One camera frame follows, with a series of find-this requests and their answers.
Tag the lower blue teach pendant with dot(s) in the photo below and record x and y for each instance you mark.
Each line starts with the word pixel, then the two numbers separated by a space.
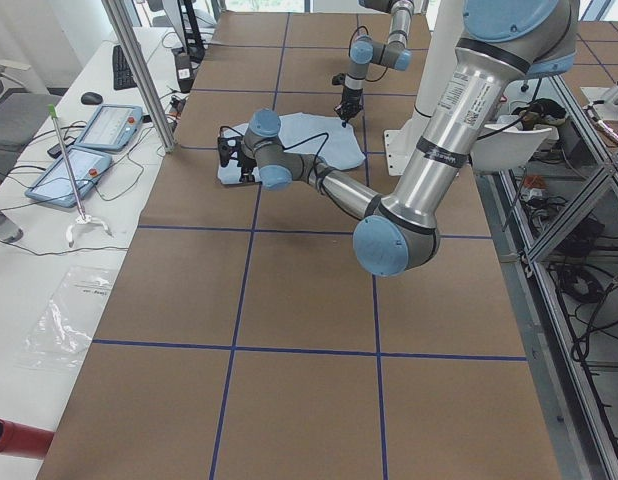
pixel 55 186

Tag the black keyboard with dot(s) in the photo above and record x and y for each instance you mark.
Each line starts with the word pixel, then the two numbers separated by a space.
pixel 122 74

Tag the blue teach pendant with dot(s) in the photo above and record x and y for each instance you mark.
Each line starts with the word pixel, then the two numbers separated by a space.
pixel 110 128
pixel 55 186

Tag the light blue button-up shirt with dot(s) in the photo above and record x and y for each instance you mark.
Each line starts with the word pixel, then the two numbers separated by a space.
pixel 341 150

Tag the clear plastic bag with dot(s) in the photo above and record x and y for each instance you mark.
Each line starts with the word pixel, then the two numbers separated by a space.
pixel 61 337

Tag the white plastic chair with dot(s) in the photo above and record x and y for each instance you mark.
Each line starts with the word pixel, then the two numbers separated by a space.
pixel 511 148

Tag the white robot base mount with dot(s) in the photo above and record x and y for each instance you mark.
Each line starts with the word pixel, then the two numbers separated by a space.
pixel 400 144

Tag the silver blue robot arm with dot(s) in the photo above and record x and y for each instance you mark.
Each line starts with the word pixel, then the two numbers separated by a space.
pixel 495 43
pixel 364 50

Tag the upper blue teach pendant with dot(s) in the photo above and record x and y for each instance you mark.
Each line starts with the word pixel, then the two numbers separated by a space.
pixel 110 128

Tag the aluminium frame post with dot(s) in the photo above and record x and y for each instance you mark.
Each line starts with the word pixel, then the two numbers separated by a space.
pixel 122 26

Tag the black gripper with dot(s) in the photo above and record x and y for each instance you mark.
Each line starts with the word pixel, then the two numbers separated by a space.
pixel 351 98
pixel 247 165

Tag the black computer mouse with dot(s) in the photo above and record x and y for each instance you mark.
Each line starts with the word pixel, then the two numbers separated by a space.
pixel 91 98

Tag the red cylinder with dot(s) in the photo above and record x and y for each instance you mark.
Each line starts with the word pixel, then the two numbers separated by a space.
pixel 24 441

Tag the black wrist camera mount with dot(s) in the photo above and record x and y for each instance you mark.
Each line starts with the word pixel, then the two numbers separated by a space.
pixel 228 144
pixel 338 79

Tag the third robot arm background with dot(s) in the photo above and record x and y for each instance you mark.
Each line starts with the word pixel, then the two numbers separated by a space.
pixel 603 100

